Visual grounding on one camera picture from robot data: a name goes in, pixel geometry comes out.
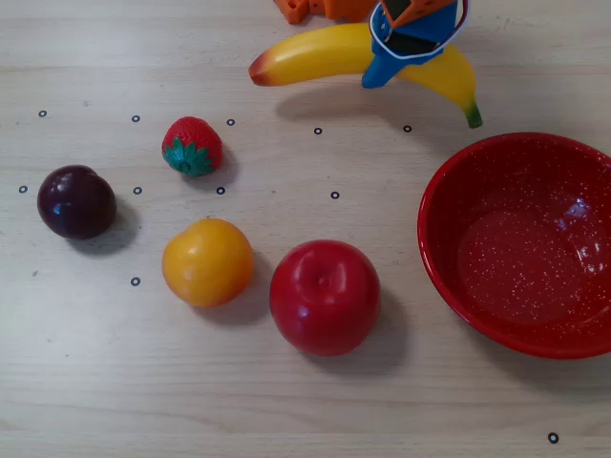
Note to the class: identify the dark purple plastic plum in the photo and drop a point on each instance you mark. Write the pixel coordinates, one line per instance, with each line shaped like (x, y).
(76, 202)

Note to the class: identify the red plastic strawberry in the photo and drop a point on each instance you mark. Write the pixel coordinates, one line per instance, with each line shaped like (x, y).
(193, 136)

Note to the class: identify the red speckled bowl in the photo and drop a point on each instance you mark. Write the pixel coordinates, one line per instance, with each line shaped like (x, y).
(515, 248)

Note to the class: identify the blue gripper black motor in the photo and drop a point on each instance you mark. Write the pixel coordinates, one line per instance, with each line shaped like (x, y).
(382, 69)

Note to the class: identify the red plastic apple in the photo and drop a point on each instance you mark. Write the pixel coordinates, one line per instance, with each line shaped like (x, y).
(324, 298)

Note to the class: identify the yellow plastic banana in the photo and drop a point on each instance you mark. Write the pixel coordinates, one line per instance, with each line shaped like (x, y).
(310, 57)

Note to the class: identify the orange yellow plastic peach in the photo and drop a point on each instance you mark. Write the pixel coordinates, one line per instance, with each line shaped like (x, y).
(207, 262)

